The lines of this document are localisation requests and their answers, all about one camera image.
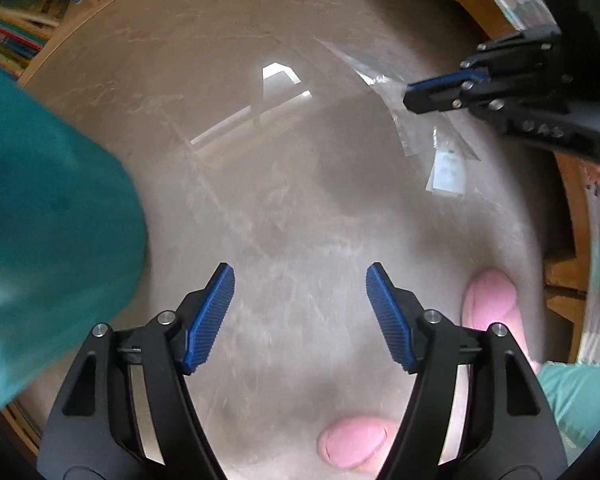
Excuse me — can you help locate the clear plastic bag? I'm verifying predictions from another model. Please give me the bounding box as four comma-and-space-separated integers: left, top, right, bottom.
312, 35, 482, 196

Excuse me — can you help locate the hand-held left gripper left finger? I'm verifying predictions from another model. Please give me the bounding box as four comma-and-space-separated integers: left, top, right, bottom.
36, 262, 236, 480

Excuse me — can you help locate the wooden furniture frame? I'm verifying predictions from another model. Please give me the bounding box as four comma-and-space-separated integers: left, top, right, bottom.
410, 0, 596, 367

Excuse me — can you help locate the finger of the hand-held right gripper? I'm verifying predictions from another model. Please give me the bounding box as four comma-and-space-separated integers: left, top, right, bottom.
403, 25, 566, 115

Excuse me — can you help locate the row of colourful books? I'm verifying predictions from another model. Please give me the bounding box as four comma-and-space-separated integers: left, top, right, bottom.
0, 0, 76, 78

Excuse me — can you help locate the pink slipper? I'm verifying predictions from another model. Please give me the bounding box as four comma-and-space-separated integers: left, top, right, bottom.
317, 414, 402, 476
461, 268, 542, 375

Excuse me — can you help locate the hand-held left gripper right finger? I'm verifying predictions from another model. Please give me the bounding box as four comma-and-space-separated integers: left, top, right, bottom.
365, 261, 568, 480

